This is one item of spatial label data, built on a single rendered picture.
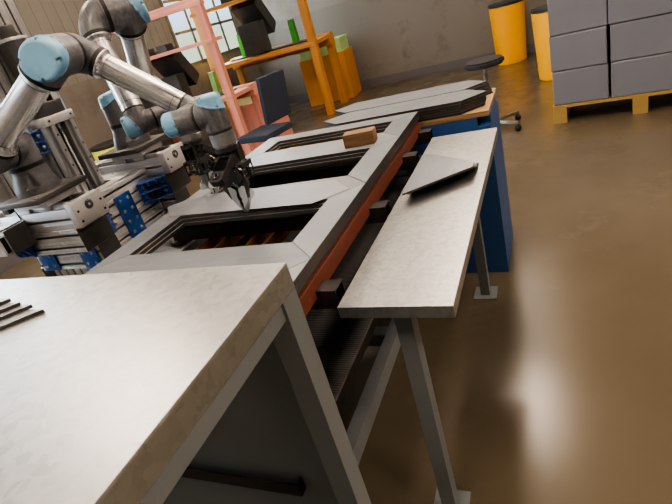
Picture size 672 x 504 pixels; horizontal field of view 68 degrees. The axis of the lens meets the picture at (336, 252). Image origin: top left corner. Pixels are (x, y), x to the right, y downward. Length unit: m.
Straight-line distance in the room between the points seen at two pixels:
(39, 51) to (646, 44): 3.89
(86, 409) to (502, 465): 1.35
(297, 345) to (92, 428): 0.29
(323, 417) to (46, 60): 1.23
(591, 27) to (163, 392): 4.19
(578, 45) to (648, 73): 0.54
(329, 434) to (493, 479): 0.92
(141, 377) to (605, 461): 1.41
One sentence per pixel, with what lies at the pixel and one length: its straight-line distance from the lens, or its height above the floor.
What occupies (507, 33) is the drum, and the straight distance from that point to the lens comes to 7.47.
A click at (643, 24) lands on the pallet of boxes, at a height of 0.64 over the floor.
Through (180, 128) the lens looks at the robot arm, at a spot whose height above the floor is 1.14.
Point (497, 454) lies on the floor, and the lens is 1.75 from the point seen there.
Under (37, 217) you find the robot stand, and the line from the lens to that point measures 2.03.
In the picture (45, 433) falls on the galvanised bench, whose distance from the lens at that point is 0.60.
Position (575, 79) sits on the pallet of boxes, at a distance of 4.52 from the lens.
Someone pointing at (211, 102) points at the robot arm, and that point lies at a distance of 1.51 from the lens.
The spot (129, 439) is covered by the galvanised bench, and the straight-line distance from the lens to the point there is 0.52.
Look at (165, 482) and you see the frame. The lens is 0.55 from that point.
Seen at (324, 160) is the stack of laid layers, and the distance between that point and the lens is 1.94.
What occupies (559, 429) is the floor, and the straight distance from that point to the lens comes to 1.81.
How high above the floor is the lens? 1.35
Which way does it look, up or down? 26 degrees down
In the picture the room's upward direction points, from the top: 17 degrees counter-clockwise
